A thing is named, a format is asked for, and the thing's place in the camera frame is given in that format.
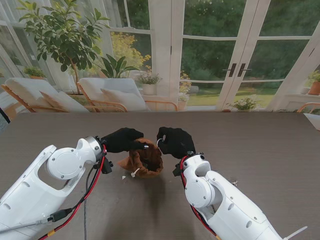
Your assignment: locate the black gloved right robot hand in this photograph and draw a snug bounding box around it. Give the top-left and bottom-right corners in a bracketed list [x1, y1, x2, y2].
[156, 126, 196, 160]

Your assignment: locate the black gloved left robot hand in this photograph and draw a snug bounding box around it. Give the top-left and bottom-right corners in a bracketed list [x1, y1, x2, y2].
[99, 127, 150, 154]

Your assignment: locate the brown drawstring bag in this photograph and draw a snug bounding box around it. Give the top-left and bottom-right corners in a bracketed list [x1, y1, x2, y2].
[117, 134, 167, 179]

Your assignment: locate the printed sunroom backdrop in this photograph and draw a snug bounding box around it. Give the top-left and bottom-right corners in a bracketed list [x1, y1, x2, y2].
[0, 0, 320, 114]

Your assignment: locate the dark object at table edge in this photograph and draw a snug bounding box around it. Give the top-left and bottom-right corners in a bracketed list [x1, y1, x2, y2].
[0, 106, 11, 133]

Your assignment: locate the white paper sheet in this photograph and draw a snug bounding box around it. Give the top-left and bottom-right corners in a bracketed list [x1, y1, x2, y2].
[303, 112, 320, 131]

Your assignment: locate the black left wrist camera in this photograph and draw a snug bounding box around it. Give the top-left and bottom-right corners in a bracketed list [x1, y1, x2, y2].
[93, 157, 114, 175]

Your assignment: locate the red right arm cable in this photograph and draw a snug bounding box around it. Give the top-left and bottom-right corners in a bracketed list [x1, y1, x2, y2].
[180, 171, 221, 239]

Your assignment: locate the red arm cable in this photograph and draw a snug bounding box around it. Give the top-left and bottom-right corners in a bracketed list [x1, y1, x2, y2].
[37, 143, 107, 240]
[180, 171, 221, 239]

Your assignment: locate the red left arm cable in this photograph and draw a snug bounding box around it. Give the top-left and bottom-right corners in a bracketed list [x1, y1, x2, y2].
[37, 143, 107, 240]

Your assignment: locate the dark braided hanging cable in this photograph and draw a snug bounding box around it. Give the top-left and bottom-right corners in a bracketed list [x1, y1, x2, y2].
[83, 169, 95, 240]

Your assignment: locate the light grey plug cable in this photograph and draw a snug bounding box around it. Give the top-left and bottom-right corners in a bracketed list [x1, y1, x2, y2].
[0, 208, 74, 231]

